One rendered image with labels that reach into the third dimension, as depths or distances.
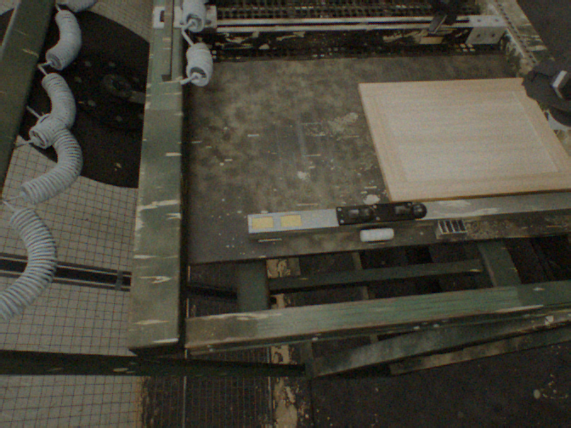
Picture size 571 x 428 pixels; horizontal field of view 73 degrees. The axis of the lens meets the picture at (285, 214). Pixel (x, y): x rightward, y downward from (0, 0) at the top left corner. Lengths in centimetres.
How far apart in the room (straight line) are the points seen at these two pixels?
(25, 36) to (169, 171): 77
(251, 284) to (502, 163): 79
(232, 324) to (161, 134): 51
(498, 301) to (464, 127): 55
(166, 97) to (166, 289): 54
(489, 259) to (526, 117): 51
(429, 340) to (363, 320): 72
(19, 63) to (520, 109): 156
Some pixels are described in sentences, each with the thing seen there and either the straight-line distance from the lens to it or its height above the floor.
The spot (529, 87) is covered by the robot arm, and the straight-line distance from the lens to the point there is 70.
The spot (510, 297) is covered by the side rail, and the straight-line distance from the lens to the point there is 102.
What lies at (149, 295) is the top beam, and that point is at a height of 185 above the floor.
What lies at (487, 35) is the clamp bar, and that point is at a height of 95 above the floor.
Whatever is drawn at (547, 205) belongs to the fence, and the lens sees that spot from 122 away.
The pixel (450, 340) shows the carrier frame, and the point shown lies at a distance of 153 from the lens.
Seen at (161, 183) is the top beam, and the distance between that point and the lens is 95.
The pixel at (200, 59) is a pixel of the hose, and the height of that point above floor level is 182.
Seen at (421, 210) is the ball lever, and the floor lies 142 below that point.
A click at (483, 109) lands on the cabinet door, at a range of 139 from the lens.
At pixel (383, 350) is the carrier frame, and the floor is 79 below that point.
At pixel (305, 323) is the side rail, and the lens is 85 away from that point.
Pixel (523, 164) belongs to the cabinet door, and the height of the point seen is 101.
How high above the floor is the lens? 217
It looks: 39 degrees down
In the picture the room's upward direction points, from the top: 71 degrees counter-clockwise
